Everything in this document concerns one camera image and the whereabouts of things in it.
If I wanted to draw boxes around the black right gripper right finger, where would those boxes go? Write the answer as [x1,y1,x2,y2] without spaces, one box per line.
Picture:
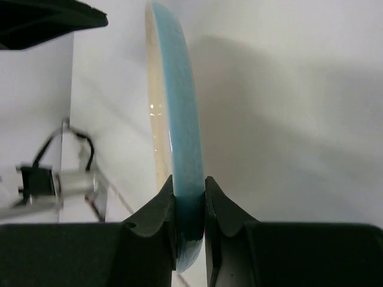
[205,177,382,286]

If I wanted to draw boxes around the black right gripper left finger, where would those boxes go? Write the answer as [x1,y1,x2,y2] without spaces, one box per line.
[1,179,177,286]

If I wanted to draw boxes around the blue and cream plate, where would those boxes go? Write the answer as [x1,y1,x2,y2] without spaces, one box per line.
[145,2,205,273]

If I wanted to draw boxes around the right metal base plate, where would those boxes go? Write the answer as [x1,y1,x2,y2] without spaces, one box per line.
[1,121,109,224]

